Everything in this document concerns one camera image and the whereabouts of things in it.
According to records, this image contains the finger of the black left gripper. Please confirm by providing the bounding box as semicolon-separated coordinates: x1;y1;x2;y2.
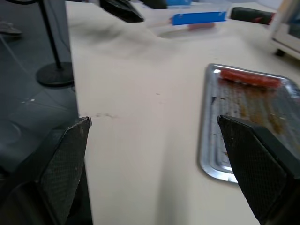
99;0;145;23

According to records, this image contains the silver metal tray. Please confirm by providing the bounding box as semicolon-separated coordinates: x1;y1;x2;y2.
200;63;300;186

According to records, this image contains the dark green red-tipped tool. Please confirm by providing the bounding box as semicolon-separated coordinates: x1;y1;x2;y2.
230;7;275;26

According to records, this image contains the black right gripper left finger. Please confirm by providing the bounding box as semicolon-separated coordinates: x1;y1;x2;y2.
0;116;93;225

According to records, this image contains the grey sneaker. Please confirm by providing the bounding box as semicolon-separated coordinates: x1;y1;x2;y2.
0;20;23;36

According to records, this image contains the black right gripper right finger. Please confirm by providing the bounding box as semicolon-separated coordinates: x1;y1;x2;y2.
217;114;300;225

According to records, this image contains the white toaster oven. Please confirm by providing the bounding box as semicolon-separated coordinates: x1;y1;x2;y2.
271;0;300;60

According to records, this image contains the clear plastic box blue label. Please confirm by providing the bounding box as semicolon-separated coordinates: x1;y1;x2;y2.
140;4;229;39

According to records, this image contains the red sausage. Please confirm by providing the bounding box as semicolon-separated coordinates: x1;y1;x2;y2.
188;22;216;31
220;69;281;88

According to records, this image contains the black round-base stand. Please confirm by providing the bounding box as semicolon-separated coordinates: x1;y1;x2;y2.
4;0;75;88

